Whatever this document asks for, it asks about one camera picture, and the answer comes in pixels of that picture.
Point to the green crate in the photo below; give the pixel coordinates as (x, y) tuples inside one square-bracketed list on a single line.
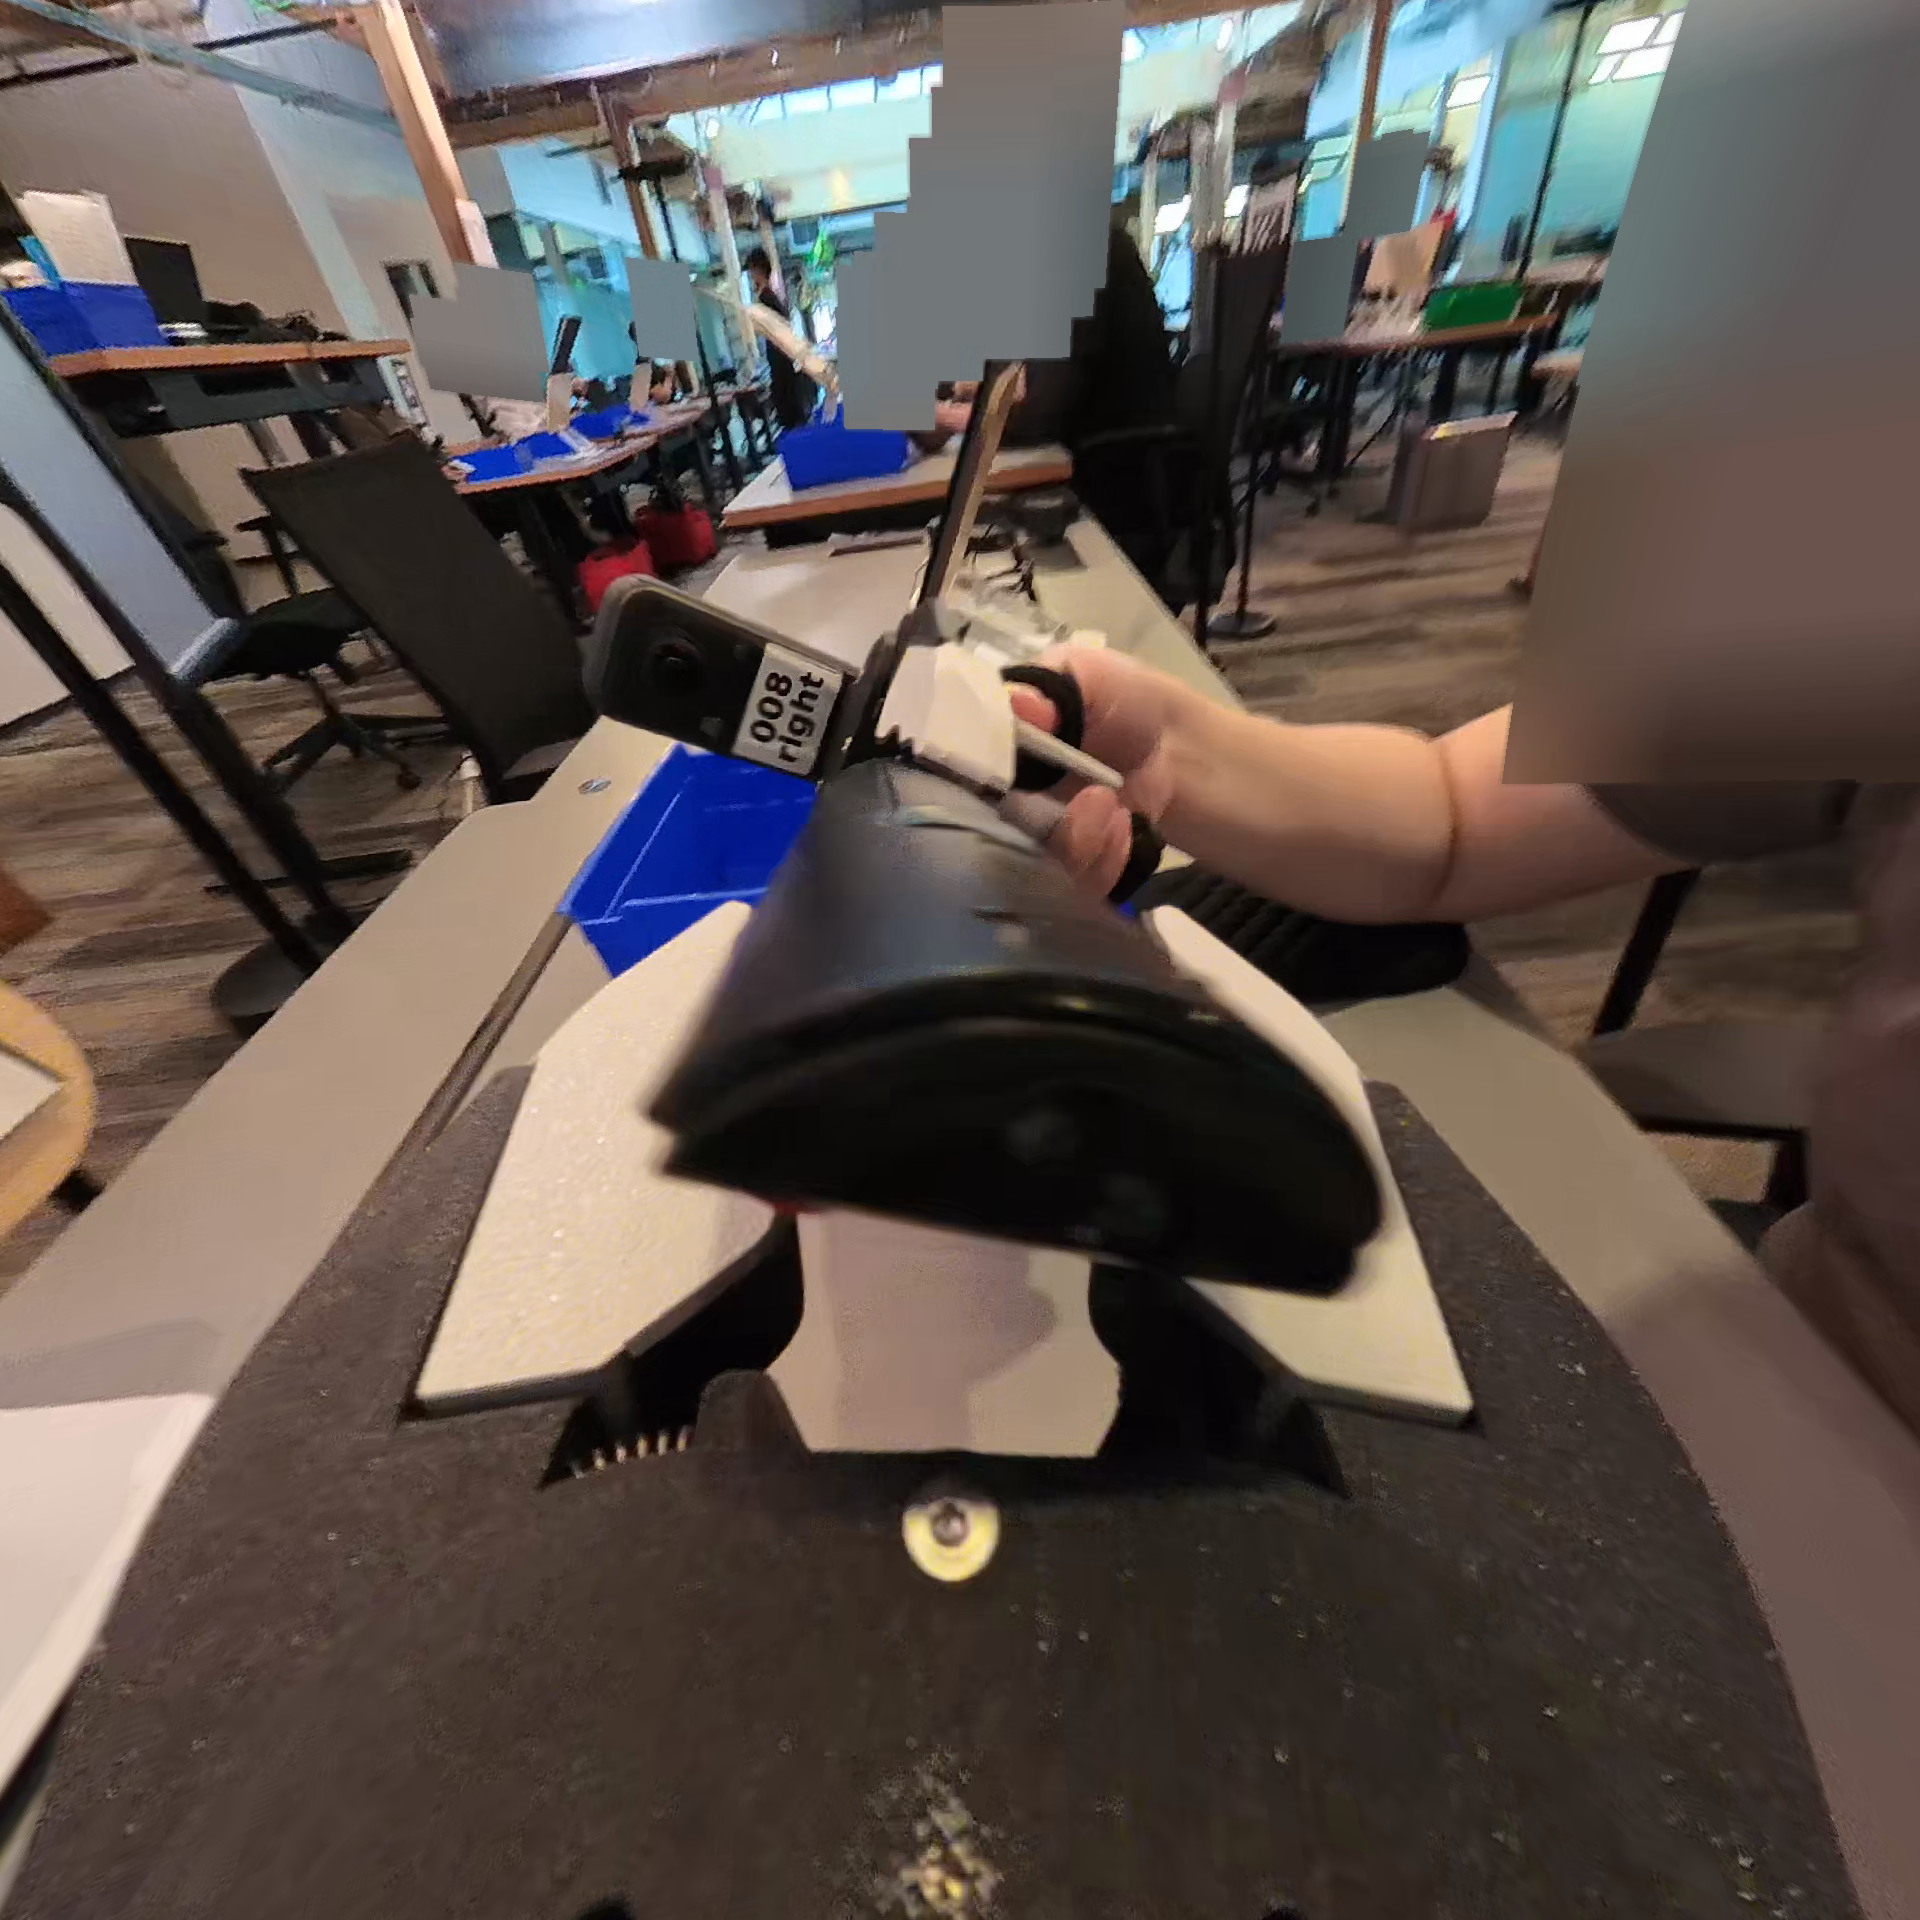
[(1484, 304)]

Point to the small blue storage bin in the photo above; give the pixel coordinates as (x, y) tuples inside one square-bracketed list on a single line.
[(839, 457)]

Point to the wooden instruction poster board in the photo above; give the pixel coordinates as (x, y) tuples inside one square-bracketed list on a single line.
[(61, 1108)]

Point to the person's right hand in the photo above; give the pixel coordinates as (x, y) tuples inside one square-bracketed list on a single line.
[(1156, 735)]

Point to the white stand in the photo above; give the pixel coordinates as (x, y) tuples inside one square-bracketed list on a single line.
[(77, 1500)]

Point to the black wheeled office chair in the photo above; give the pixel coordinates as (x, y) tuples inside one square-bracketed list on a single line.
[(300, 646)]

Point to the silver trash bin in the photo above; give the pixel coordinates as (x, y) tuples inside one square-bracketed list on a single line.
[(1454, 473)]

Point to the black remote control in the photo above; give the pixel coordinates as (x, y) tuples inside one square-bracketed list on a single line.
[(974, 961)]

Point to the blue plastic bin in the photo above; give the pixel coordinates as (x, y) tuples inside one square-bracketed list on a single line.
[(704, 839)]

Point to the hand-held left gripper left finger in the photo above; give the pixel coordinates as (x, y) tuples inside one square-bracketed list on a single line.
[(571, 1200)]

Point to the person's right forearm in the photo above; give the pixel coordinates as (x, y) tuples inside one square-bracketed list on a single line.
[(1350, 809)]

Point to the black framed monitor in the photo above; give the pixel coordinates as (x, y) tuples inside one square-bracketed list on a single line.
[(91, 510)]

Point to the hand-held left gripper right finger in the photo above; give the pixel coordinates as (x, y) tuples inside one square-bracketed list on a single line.
[(1411, 1319)]

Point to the red bag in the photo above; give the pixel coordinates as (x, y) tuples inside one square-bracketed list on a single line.
[(616, 572), (677, 536)]

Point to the row of blue bins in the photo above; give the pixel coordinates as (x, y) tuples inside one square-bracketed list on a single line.
[(556, 442)]

